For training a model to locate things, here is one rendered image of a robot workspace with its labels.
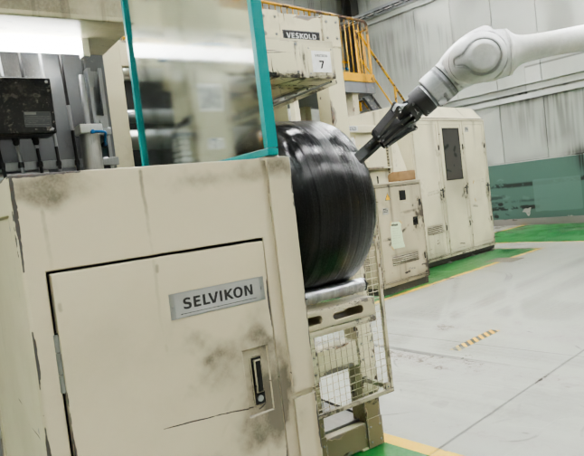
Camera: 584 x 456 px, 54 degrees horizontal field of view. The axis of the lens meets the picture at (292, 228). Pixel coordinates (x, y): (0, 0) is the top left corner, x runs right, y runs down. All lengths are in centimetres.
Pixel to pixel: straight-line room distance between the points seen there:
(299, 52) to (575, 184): 1141
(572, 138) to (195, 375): 1278
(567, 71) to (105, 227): 1298
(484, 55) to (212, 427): 90
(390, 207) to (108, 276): 589
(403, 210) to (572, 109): 725
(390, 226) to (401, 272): 56
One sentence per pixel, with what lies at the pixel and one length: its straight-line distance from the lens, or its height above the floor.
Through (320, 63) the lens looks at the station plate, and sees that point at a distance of 226.
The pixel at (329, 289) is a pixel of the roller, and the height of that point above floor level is 91.
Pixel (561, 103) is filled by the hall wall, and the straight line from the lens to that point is 1349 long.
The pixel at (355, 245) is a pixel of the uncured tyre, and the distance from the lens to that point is 171.
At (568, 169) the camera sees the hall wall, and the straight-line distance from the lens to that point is 1335.
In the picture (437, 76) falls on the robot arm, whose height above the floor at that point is 146.
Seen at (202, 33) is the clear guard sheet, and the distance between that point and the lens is 107.
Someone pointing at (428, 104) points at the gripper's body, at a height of 139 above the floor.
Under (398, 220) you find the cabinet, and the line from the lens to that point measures 666.
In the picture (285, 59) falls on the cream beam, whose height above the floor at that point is 170.
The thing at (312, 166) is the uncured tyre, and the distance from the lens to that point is 162.
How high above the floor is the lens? 120
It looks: 3 degrees down
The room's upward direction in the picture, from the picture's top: 7 degrees counter-clockwise
